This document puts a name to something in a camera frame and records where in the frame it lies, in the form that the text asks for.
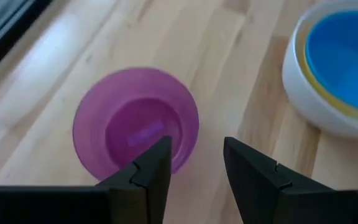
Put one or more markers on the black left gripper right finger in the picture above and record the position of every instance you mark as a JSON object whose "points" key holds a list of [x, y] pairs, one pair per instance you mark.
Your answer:
{"points": [[259, 186]]}

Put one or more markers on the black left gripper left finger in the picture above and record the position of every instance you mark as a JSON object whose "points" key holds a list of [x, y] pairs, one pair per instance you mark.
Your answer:
{"points": [[148, 186]]}

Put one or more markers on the purple plastic bowl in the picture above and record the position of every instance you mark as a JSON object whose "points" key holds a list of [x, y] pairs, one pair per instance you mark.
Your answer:
{"points": [[129, 124]]}

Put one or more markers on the yellow plastic bowl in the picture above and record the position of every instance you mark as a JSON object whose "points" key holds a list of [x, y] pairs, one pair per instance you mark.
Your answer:
{"points": [[301, 53]]}

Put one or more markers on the blue plastic bowl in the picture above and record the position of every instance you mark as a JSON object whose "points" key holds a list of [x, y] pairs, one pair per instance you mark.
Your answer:
{"points": [[346, 59]]}

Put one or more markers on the white bowl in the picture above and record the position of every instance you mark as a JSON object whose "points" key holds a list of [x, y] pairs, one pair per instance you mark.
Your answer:
{"points": [[300, 96]]}

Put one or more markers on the black aluminium table frame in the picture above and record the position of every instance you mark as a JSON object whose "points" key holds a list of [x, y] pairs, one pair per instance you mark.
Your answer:
{"points": [[8, 40]]}

